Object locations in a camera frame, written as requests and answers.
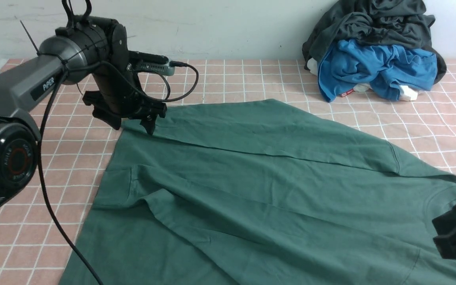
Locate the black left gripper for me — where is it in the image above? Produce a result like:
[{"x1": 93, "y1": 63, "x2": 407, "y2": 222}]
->
[{"x1": 83, "y1": 61, "x2": 167, "y2": 135}]

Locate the green long-sleeved shirt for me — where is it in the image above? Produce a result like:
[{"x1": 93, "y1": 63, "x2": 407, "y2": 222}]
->
[{"x1": 76, "y1": 99, "x2": 456, "y2": 285}]

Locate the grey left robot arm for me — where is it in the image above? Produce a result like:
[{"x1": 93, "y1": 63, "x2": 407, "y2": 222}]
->
[{"x1": 0, "y1": 15, "x2": 173, "y2": 207}]

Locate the blue crumpled garment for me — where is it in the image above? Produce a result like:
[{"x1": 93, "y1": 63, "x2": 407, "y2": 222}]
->
[{"x1": 318, "y1": 38, "x2": 438, "y2": 102}]

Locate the dark grey crumpled garment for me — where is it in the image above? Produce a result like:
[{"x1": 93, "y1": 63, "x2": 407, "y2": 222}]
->
[{"x1": 302, "y1": 0, "x2": 447, "y2": 83}]

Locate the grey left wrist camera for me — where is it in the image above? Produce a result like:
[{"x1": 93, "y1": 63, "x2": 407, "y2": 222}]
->
[{"x1": 128, "y1": 51, "x2": 188, "y2": 76}]

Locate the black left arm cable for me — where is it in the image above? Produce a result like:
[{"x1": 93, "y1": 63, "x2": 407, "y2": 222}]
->
[{"x1": 37, "y1": 60, "x2": 199, "y2": 285}]

